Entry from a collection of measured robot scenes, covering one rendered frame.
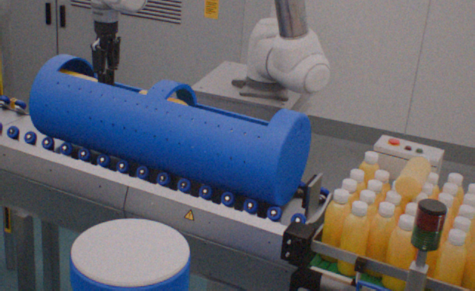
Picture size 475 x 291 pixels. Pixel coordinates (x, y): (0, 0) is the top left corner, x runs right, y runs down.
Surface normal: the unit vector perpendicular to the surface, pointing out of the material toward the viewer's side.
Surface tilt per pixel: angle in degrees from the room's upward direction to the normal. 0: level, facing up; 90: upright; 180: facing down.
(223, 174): 103
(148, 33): 90
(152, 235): 0
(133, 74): 90
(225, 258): 110
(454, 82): 90
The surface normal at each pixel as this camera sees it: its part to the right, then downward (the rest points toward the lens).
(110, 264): 0.07, -0.91
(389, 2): -0.33, 0.36
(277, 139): -0.26, -0.39
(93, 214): -0.44, 0.62
